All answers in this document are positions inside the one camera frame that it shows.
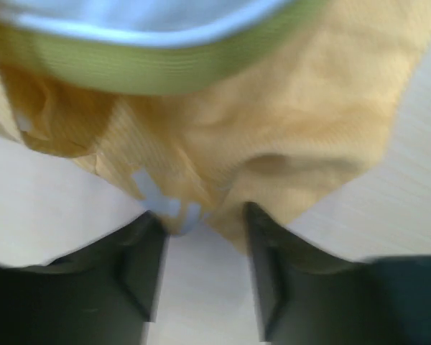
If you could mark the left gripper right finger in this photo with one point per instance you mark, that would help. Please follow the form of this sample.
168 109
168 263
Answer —
307 296

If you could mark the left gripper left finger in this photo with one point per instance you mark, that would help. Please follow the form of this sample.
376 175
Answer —
101 294

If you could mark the orange patterned pillowcase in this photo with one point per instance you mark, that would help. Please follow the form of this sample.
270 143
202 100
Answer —
282 113

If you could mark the white pillow yellow edge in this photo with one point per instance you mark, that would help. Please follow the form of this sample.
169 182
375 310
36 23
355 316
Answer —
129 36

